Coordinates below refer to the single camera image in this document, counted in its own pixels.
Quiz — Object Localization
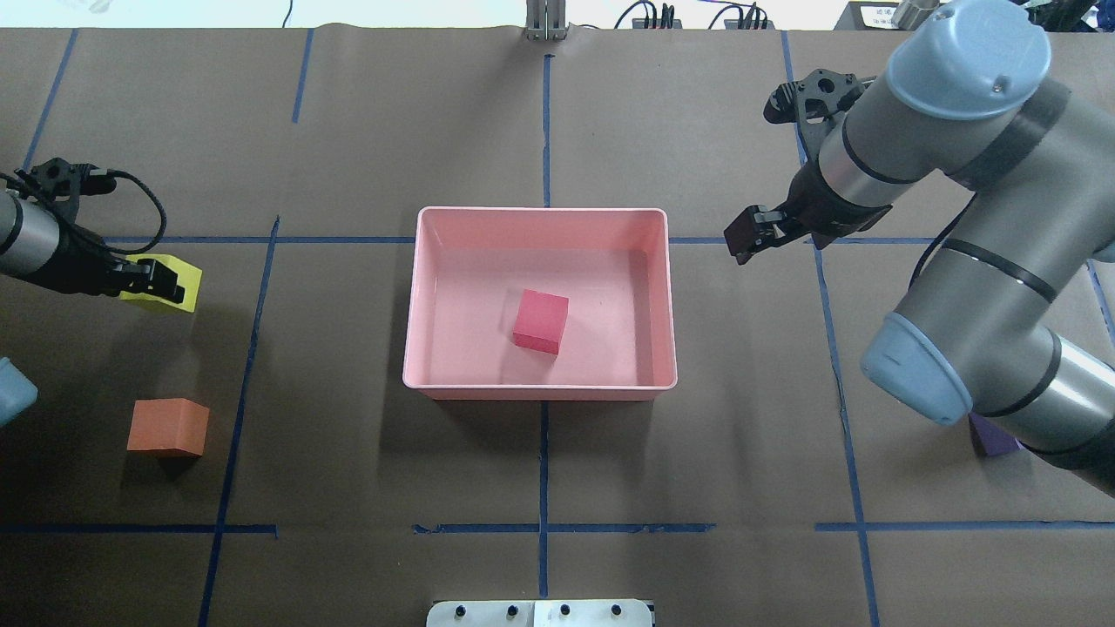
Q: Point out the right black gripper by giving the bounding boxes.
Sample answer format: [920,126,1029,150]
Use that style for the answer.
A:
[723,160,892,266]

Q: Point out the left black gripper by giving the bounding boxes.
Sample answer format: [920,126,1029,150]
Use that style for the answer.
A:
[48,222,187,306]

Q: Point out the yellow foam block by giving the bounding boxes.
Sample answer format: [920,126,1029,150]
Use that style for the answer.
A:
[116,253,203,314]

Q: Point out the red foam block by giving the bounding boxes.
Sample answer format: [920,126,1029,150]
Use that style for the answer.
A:
[512,289,570,354]

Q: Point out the purple foam block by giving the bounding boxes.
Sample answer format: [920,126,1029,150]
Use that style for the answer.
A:
[968,413,1024,459]

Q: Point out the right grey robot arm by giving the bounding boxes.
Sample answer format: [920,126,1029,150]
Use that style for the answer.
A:
[724,1,1114,495]

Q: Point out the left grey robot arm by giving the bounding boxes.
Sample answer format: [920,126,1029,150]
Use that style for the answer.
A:
[1,193,198,311]

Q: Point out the pink plastic bin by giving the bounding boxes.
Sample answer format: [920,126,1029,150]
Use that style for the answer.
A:
[403,206,679,401]

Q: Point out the orange foam block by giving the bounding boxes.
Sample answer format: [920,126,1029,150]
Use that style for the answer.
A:
[126,398,211,459]

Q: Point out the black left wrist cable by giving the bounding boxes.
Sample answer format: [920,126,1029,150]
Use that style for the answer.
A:
[0,157,168,258]

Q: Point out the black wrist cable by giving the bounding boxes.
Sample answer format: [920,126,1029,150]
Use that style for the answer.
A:
[0,157,168,258]
[906,192,981,293]

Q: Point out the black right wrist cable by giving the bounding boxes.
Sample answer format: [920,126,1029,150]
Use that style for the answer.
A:
[906,192,981,293]

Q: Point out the aluminium frame post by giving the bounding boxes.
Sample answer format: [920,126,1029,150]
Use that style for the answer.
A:
[524,0,569,41]

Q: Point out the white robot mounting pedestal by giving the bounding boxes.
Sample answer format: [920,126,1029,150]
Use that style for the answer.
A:
[425,598,657,626]

